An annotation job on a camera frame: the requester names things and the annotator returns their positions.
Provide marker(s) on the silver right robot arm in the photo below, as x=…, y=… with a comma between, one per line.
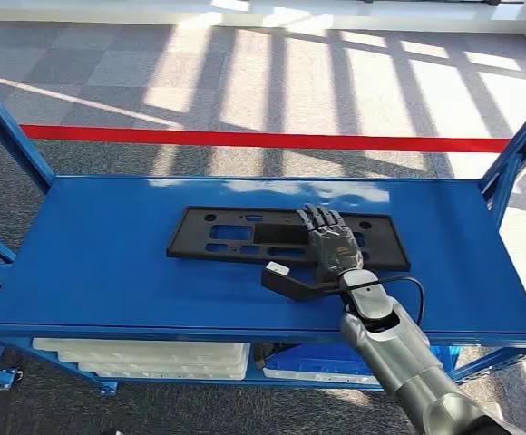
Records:
x=403, y=360

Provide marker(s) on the black plastic panel part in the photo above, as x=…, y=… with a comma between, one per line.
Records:
x=190, y=240

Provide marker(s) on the red barrier belt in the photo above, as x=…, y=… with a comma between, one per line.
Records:
x=245, y=140

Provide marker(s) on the blue plastic bin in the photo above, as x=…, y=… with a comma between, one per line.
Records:
x=317, y=357

